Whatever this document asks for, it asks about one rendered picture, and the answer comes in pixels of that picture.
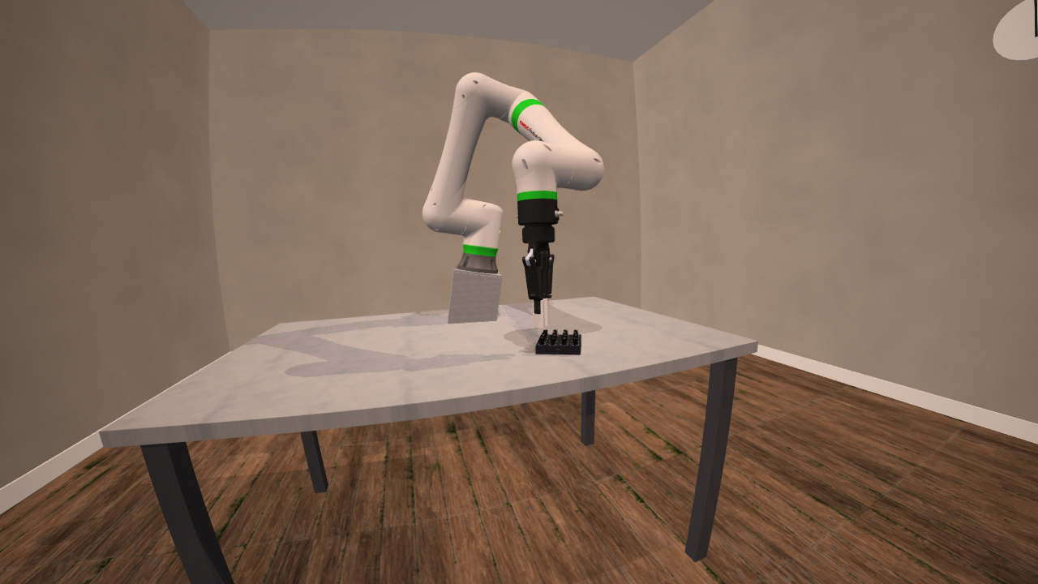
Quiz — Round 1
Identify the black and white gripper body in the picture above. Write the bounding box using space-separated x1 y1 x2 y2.
522 226 555 267

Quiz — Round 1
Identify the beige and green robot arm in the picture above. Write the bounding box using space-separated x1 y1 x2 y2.
422 73 604 274

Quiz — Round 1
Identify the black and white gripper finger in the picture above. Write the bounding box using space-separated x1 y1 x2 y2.
543 251 555 326
522 249 546 328

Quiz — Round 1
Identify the black square panel with knobs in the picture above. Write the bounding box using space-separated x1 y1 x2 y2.
535 329 581 354

